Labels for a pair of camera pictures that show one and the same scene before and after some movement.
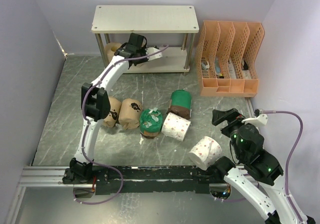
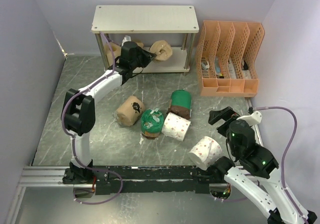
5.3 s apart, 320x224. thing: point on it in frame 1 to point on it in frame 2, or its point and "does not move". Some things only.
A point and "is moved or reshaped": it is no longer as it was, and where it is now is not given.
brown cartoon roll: (115, 104) to (162, 49)
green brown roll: (181, 103) does not move
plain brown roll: (110, 48) does not move
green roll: (150, 122) does not move
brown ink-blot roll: (130, 112) is moved or reshaped
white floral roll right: (205, 152) does not move
